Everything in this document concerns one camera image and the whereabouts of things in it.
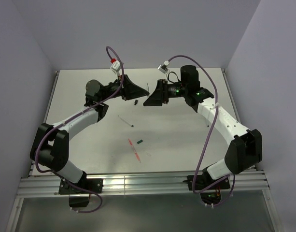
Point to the red pen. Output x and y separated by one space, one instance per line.
134 150

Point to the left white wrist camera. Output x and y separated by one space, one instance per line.
115 66

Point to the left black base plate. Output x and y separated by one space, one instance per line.
94 185

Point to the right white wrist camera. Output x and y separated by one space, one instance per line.
164 68

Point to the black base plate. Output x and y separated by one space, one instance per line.
202 182
94 185

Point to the aluminium rail frame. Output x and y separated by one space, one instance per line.
135 184

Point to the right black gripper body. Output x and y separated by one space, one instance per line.
174 90

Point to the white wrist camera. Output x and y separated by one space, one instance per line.
164 68
115 66

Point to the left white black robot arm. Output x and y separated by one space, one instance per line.
51 144

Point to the black box under rail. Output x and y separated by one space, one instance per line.
78 202

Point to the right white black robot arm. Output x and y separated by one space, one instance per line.
244 145

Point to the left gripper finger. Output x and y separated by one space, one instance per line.
129 85
135 93

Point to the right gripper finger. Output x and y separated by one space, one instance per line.
154 99
159 88

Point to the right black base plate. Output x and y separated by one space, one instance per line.
202 182

